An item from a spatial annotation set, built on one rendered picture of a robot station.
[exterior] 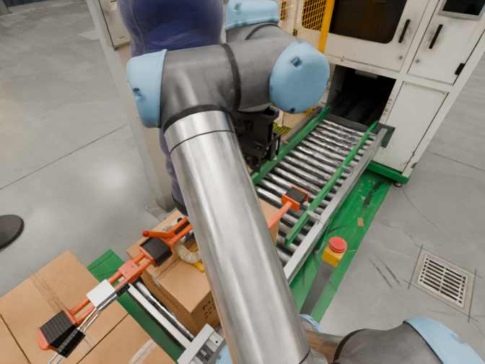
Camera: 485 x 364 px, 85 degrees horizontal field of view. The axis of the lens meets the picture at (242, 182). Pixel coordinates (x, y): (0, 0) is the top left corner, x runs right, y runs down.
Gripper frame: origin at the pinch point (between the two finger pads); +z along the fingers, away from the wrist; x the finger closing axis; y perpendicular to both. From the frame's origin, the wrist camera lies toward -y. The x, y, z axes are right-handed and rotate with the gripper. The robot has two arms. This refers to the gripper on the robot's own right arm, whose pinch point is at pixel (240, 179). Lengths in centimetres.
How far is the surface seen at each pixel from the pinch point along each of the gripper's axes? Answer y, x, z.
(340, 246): 24, 33, 48
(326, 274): 23, 31, 68
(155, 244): -31, -12, 42
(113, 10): -116, 48, -11
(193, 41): -18.8, 7.6, -24.4
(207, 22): -17.9, 11.6, -27.4
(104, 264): -123, -20, 152
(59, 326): -31, -47, 42
